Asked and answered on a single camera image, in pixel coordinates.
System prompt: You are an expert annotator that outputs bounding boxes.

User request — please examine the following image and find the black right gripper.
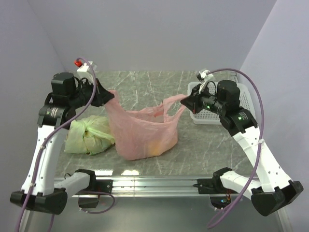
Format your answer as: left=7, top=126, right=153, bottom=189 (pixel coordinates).
left=181, top=83, right=226, bottom=116

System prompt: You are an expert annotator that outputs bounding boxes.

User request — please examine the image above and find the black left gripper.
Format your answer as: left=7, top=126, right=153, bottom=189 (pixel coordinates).
left=69, top=77, right=114, bottom=109

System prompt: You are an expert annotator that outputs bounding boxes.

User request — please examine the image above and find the pink plastic bag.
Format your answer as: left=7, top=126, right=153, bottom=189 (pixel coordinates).
left=105, top=90, right=186, bottom=160

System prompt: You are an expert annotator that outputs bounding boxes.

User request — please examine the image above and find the fake orange fruit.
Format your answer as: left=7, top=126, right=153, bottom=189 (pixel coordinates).
left=147, top=141, right=164, bottom=157

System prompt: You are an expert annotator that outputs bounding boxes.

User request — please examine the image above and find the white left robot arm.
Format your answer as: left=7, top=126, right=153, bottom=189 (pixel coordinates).
left=10, top=72, right=114, bottom=215

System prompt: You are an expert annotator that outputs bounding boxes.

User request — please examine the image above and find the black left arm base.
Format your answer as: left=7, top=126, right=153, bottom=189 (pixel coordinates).
left=91, top=179, right=113, bottom=194

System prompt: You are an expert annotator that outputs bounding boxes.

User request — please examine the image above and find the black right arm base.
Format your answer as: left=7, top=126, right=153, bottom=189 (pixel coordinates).
left=196, top=177, right=224, bottom=194

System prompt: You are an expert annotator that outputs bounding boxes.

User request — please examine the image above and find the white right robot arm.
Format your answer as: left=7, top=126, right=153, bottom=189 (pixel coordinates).
left=181, top=80, right=304, bottom=216

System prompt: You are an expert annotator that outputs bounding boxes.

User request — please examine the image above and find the tied green plastic bag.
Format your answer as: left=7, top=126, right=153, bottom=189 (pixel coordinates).
left=64, top=116, right=115, bottom=155

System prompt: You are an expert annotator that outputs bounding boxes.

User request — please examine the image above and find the white perforated plastic basket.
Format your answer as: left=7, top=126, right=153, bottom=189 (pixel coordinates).
left=187, top=81, right=253, bottom=126

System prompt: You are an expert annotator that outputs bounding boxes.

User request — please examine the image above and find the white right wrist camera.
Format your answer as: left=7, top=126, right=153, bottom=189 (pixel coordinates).
left=197, top=70, right=214, bottom=84

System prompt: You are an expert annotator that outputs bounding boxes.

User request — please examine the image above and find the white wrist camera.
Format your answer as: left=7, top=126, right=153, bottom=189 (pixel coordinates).
left=197, top=70, right=214, bottom=84
left=74, top=60, right=93, bottom=82

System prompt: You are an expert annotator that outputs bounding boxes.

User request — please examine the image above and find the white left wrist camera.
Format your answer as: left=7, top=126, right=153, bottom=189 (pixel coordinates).
left=74, top=60, right=93, bottom=82

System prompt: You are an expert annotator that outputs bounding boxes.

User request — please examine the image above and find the aluminium front rail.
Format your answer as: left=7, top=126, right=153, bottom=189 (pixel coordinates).
left=54, top=175, right=282, bottom=197

